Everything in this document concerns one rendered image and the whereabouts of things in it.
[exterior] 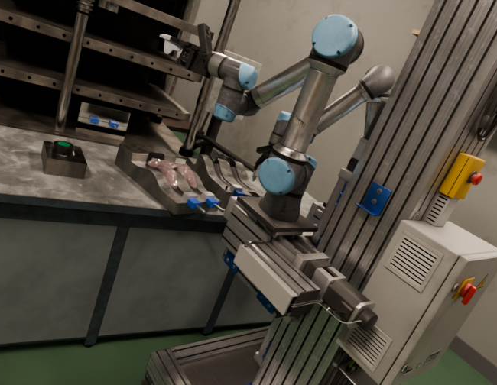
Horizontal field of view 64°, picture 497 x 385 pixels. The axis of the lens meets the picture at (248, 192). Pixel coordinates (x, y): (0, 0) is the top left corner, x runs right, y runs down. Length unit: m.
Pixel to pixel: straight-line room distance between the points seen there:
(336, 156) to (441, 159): 2.95
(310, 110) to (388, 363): 0.77
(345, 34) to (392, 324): 0.83
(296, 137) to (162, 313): 1.28
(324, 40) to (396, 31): 3.00
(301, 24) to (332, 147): 1.54
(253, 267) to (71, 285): 0.91
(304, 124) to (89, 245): 1.04
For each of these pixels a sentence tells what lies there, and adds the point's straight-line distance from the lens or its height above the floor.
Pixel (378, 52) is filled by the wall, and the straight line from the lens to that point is 4.17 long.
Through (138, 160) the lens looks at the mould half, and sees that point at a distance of 1.94.
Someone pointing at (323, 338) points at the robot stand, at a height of 0.71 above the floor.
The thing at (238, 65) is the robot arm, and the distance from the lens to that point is 1.29.
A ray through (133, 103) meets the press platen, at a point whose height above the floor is 1.02.
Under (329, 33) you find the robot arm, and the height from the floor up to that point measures 1.63.
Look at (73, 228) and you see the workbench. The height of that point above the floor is 0.65.
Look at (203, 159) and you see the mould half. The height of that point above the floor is 0.93.
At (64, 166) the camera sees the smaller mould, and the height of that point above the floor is 0.85.
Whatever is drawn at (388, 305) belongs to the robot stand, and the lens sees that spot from 1.28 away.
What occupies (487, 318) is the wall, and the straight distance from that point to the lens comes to 3.54.
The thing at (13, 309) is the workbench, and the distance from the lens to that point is 1.93.
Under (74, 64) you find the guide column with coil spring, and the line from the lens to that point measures 2.29.
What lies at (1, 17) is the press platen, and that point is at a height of 1.26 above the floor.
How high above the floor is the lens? 1.51
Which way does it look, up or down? 18 degrees down
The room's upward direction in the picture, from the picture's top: 21 degrees clockwise
